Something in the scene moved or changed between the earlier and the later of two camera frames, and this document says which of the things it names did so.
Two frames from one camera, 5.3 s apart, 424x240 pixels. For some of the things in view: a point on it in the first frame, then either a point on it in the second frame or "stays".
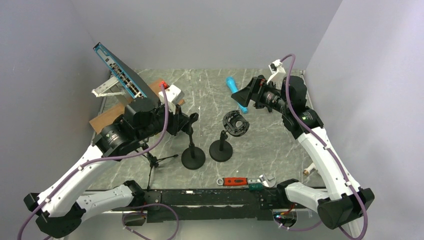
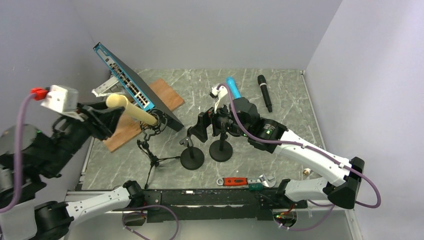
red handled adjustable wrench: x=263 y=179 stays
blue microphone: x=232 y=84 stays
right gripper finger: x=244 y=97 to x=199 y=129
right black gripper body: x=271 y=97 to x=222 y=121
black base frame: x=261 y=202 stays
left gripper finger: x=189 y=120 to x=113 y=115
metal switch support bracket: x=107 y=85 stays
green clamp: x=256 y=187 stays
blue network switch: x=124 y=77 stays
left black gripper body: x=173 y=121 to x=99 y=128
